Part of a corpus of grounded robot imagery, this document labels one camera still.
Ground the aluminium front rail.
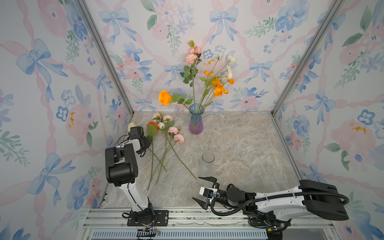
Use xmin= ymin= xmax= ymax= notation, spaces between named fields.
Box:
xmin=77 ymin=208 xmax=341 ymax=240

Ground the white flower stem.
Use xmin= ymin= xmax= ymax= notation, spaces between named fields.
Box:
xmin=199 ymin=54 xmax=237 ymax=112

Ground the blue purple glass vase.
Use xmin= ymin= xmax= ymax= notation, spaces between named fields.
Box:
xmin=189 ymin=104 xmax=205 ymax=135

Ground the clear frosted glass vase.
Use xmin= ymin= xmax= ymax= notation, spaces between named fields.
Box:
xmin=199 ymin=152 xmax=215 ymax=177

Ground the orange poppy flower stem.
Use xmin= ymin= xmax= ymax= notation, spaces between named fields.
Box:
xmin=198 ymin=71 xmax=230 ymax=113

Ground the dark orange flower stem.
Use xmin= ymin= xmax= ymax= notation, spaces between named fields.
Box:
xmin=147 ymin=122 xmax=159 ymax=190

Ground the large orange ranunculus stem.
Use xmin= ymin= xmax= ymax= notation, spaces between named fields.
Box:
xmin=158 ymin=90 xmax=196 ymax=108

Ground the right corner aluminium post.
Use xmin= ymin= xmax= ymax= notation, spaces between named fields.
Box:
xmin=271 ymin=0 xmax=345 ymax=118

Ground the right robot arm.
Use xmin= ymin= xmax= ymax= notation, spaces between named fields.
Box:
xmin=194 ymin=177 xmax=350 ymax=232

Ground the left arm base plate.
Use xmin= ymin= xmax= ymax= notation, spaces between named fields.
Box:
xmin=125 ymin=210 xmax=169 ymax=227

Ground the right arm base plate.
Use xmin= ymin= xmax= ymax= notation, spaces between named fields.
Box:
xmin=248 ymin=211 xmax=292 ymax=233

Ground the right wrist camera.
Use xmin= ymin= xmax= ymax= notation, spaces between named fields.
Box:
xmin=199 ymin=187 xmax=218 ymax=199

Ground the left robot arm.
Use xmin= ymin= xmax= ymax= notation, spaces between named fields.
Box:
xmin=105 ymin=127 xmax=155 ymax=226

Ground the corner aluminium post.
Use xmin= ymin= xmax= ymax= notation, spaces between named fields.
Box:
xmin=74 ymin=0 xmax=134 ymax=117
xmin=271 ymin=0 xmax=345 ymax=118

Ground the left corner aluminium post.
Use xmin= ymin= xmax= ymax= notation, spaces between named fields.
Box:
xmin=74 ymin=0 xmax=134 ymax=117

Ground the pink rose flower stem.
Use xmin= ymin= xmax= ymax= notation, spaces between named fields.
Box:
xmin=181 ymin=40 xmax=202 ymax=107

